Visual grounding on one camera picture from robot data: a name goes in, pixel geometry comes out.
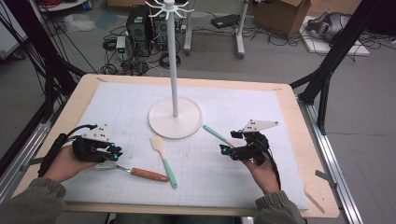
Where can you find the person's left hand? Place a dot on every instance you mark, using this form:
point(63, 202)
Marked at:
point(65, 165)

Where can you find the black metal frame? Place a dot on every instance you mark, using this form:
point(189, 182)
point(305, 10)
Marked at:
point(40, 46)
point(339, 46)

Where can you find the large cardboard box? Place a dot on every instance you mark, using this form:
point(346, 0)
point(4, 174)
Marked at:
point(280, 18)

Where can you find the thin wooden strip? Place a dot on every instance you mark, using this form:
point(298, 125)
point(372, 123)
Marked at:
point(314, 202)

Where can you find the white cabinet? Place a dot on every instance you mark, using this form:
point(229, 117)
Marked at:
point(9, 37)

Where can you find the round white table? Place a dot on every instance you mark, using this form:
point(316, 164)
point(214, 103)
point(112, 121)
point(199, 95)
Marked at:
point(62, 6)

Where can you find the black flat box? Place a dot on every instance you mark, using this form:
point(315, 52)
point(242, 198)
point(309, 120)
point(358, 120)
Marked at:
point(224, 21)

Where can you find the white floor board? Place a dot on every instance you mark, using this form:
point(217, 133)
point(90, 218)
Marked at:
point(323, 48)

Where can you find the white desk leg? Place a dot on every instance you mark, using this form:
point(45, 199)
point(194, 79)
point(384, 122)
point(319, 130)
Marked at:
point(187, 34)
point(241, 31)

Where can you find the aluminium rail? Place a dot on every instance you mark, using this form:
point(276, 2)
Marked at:
point(31, 137)
point(345, 193)

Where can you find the small white electronic box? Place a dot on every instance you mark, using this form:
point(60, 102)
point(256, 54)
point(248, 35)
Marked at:
point(120, 43)

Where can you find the grey device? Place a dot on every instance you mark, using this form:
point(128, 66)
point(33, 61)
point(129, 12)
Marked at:
point(330, 26)

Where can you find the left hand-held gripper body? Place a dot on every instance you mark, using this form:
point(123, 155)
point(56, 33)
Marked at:
point(90, 149)

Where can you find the white hook stand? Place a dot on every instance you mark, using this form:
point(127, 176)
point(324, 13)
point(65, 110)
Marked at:
point(174, 119)

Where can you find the grey metal bracket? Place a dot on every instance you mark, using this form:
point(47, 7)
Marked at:
point(32, 161)
point(325, 177)

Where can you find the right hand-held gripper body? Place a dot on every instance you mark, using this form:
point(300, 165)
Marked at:
point(253, 149)

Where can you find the person's right hand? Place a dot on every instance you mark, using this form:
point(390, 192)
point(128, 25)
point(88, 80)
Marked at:
point(264, 179)

